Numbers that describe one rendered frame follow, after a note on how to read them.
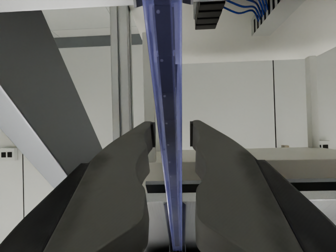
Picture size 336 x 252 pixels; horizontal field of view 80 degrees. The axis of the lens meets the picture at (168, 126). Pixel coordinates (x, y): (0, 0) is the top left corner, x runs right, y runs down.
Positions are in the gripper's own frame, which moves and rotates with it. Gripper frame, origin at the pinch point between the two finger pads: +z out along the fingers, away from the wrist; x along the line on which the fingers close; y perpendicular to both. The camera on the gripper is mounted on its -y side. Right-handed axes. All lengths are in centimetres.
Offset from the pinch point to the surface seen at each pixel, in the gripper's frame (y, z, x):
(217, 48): 7, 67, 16
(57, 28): 4, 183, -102
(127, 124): 16.0, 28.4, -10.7
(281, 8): -5.0, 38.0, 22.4
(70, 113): 0.8, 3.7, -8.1
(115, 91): 9.6, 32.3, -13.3
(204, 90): 62, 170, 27
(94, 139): 5.2, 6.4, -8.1
